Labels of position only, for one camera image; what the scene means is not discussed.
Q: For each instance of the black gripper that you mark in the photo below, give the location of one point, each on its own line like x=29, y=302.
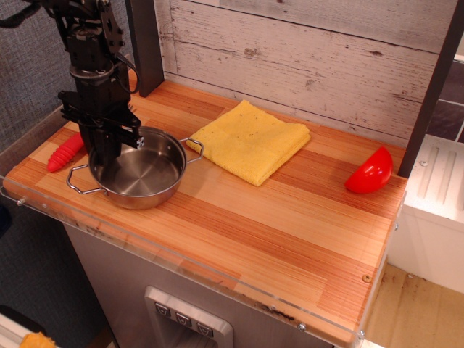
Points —
x=100, y=102

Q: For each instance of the stainless steel pan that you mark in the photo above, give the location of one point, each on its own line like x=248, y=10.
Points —
x=143, y=178

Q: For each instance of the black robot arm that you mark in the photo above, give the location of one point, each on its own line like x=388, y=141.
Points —
x=83, y=18

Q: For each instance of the yellow folded cloth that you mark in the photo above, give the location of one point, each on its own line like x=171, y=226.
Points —
x=249, y=142

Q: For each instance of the clear acrylic edge guard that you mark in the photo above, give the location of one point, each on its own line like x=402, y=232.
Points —
x=304, y=321

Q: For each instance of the grey toy kitchen cabinet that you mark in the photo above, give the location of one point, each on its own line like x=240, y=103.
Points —
x=120, y=276

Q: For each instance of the silver dispenser button panel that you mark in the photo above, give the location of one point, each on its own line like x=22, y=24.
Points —
x=177, y=323

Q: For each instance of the orange black object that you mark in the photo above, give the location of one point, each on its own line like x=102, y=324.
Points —
x=37, y=340

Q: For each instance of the red toy tomato half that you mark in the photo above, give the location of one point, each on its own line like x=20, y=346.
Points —
x=373, y=174

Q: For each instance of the white ribbed appliance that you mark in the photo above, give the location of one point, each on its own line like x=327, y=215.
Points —
x=428, y=237

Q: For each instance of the red handled fork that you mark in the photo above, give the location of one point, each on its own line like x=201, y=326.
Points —
x=64, y=153

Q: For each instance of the dark grey left post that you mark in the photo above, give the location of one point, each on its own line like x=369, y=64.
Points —
x=142, y=22

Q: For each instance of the dark grey post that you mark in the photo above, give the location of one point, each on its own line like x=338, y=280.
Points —
x=438, y=79
x=142, y=22

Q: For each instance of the dark grey right post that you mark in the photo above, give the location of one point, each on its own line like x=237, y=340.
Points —
x=438, y=79

